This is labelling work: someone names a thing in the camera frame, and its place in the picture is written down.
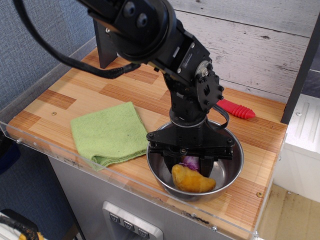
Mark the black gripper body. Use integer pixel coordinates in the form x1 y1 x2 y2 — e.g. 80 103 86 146
146 121 235 160

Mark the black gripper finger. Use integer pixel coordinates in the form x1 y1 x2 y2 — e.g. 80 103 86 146
163 154 182 173
199 157 215 177

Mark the orange plush taco toy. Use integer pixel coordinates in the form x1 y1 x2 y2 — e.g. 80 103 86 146
171 156 216 193

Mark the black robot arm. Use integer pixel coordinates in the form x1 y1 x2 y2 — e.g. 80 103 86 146
82 0 235 177

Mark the steel bowl pan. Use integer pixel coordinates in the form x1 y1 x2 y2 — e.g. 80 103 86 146
146 120 244 202

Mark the green folded cloth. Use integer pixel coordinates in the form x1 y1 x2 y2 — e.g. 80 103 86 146
70 102 148 171

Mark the silver control panel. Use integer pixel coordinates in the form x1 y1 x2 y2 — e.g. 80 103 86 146
102 201 164 240

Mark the white ribbed side appliance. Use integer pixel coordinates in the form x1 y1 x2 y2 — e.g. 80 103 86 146
273 94 320 202

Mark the clear acrylic front guard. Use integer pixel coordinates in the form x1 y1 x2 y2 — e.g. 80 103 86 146
0 117 287 240

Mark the yellow object bottom left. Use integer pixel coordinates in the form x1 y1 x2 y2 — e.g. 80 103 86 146
18 231 45 240

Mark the red handled metal fork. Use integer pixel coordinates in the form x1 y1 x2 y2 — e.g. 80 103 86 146
217 99 256 119

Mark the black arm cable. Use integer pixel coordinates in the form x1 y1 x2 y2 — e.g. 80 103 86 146
12 0 141 80

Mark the dark left frame post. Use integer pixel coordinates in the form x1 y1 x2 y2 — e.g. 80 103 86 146
93 20 117 69

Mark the dark frame post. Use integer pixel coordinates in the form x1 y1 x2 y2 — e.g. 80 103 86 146
280 14 320 125
93 20 117 69

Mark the dark right frame post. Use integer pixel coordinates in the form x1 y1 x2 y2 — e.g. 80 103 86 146
280 14 320 125

